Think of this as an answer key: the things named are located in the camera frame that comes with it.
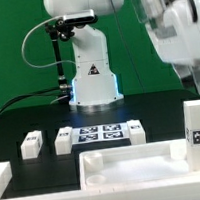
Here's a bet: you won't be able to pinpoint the grey depth camera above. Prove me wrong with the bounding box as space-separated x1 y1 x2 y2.
62 9 98 26

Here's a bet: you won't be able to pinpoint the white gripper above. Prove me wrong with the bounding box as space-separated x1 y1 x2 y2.
145 0 200 95

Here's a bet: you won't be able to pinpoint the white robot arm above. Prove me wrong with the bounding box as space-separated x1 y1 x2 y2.
43 0 200 111

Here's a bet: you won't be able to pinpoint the black cables on table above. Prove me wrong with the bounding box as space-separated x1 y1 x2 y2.
0 85 76 118

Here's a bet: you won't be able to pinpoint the white left rail block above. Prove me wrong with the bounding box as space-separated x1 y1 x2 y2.
0 162 12 198

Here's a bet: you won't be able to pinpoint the white desk top tray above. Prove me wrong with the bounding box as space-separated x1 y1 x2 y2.
79 139 200 190

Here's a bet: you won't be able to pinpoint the grey camera cable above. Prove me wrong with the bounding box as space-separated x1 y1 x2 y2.
17 14 77 71

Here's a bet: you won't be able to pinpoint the fiducial marker sheet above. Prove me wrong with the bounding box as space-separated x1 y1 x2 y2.
71 122 129 145

